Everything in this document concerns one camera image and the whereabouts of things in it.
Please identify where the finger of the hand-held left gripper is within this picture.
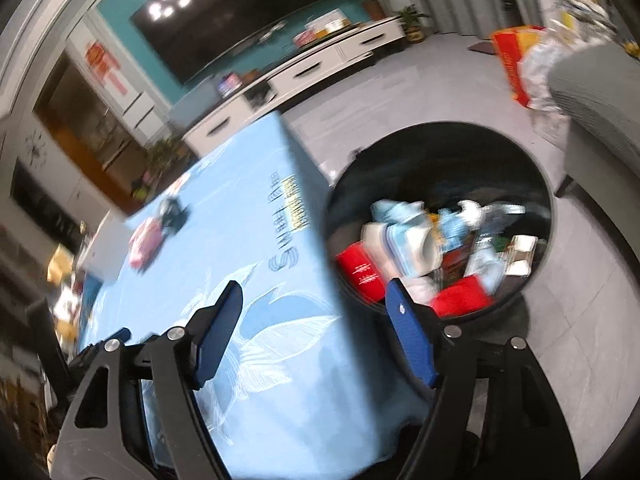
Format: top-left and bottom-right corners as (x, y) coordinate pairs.
(75, 327), (132, 357)

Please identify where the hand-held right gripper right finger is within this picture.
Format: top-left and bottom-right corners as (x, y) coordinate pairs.
(385, 277), (581, 480)

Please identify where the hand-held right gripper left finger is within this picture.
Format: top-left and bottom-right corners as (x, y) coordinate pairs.
(50, 280), (244, 480)

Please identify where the black trash bin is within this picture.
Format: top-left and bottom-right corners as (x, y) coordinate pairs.
(322, 121), (556, 321)

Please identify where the white cardboard box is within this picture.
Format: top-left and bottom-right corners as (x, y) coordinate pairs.
(80, 220), (133, 281)

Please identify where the yellow cloth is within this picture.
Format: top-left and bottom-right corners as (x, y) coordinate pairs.
(47, 245), (76, 286)

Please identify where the pink wet wipes packet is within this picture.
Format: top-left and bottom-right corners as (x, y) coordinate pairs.
(127, 217), (166, 271)

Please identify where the white blue striped packet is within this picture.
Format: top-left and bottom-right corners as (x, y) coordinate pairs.
(360, 200), (443, 278)

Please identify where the black crumpled bag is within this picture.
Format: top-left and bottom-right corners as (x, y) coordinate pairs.
(157, 195), (188, 233)

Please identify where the blue floral tablecloth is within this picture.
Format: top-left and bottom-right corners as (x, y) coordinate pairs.
(75, 110), (441, 480)

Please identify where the small white carton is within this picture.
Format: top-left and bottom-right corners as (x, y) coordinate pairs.
(505, 235), (538, 278)

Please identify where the bushy potted plant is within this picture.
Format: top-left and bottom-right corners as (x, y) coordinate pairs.
(145, 135), (188, 181)

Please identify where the grey storage tank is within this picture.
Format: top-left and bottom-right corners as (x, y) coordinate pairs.
(167, 80), (226, 126)

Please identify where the white TV cabinet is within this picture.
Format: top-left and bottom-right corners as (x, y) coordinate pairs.
(182, 15), (406, 158)

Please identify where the grey sofa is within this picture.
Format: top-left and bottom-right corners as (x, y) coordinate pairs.
(547, 40), (640, 266)

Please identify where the yellow red shopping bag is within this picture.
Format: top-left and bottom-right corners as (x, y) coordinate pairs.
(490, 25), (548, 108)

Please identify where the large flat television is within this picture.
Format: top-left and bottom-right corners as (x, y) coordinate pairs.
(129, 0), (351, 86)

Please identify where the small potted plant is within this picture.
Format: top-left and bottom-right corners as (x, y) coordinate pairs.
(395, 5), (431, 43)

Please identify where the white flat box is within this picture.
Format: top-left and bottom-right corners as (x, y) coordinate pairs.
(305, 9), (351, 36)

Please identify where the large white plastic sack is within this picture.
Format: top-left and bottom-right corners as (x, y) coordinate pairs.
(520, 0), (623, 111)

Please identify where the black wall clock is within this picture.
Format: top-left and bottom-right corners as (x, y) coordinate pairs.
(22, 130), (51, 166)

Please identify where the red knot wall decoration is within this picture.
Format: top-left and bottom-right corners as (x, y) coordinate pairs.
(82, 40), (128, 96)

